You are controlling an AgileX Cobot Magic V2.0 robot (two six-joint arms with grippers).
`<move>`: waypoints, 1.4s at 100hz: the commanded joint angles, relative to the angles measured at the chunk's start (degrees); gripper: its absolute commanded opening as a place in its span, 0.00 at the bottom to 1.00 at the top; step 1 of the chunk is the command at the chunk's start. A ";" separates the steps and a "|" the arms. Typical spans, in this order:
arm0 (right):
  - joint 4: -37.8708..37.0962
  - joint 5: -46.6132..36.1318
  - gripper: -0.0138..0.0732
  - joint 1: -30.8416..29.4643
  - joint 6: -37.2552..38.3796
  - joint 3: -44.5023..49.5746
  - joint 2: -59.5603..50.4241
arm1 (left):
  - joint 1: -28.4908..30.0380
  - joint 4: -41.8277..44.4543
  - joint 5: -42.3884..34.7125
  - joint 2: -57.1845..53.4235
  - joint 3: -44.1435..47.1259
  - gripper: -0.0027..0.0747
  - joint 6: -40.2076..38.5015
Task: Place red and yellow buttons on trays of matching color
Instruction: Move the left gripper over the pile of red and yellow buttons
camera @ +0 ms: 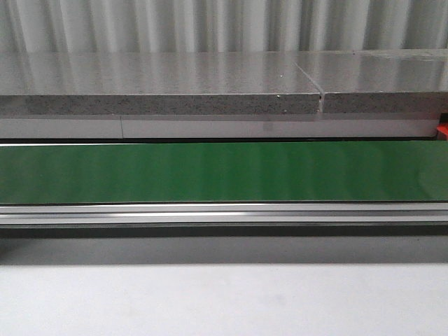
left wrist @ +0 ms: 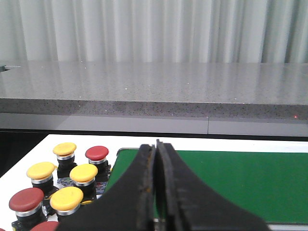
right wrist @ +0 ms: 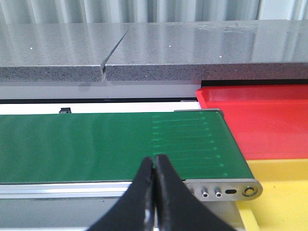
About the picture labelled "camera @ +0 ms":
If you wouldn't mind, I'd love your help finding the red plastic tray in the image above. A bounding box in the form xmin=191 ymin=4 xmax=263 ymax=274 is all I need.
xmin=437 ymin=122 xmax=448 ymax=141

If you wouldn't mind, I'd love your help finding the aluminium conveyor side rail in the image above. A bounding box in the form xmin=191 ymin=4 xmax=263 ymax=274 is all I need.
xmin=1 ymin=202 xmax=447 ymax=229

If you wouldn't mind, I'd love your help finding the grey speckled stone slab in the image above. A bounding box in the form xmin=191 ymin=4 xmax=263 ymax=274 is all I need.
xmin=1 ymin=52 xmax=321 ymax=116

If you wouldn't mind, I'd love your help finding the white panel under slabs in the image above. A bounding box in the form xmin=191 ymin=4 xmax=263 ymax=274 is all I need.
xmin=1 ymin=113 xmax=440 ymax=139

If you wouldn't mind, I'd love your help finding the white pleated curtain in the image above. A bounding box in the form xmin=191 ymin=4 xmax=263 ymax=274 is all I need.
xmin=1 ymin=1 xmax=447 ymax=53

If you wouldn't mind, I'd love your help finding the green conveyor belt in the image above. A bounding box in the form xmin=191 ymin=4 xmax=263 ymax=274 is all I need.
xmin=1 ymin=141 xmax=447 ymax=204

